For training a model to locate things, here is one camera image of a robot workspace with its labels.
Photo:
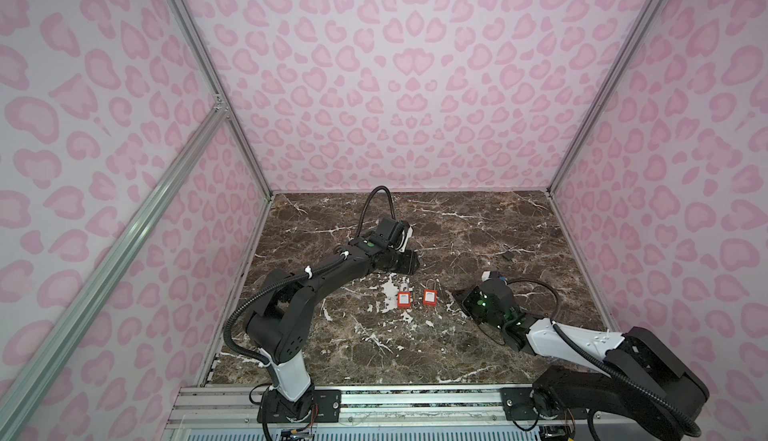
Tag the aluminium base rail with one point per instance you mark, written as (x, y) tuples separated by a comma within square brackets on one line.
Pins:
[(387, 412)]

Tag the red padlock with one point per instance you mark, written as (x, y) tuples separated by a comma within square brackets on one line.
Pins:
[(430, 297), (404, 300)]

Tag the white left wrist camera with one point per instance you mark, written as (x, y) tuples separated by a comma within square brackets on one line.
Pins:
[(406, 235)]

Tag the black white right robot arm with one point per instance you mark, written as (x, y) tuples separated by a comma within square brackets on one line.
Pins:
[(632, 374)]

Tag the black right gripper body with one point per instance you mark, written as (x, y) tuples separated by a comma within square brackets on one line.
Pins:
[(474, 305)]

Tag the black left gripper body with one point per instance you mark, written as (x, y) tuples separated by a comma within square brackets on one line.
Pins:
[(404, 262)]

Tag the diagonal aluminium frame bar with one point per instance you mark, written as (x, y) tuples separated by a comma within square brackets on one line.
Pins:
[(39, 374)]

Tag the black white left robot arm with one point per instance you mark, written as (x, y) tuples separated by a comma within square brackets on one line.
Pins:
[(273, 326)]

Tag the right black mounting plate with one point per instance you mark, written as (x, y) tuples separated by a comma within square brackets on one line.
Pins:
[(517, 404)]

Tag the black mounting plate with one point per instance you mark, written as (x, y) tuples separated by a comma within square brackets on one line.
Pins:
[(318, 405), (517, 404)]

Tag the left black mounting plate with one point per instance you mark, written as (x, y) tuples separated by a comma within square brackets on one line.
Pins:
[(318, 405)]

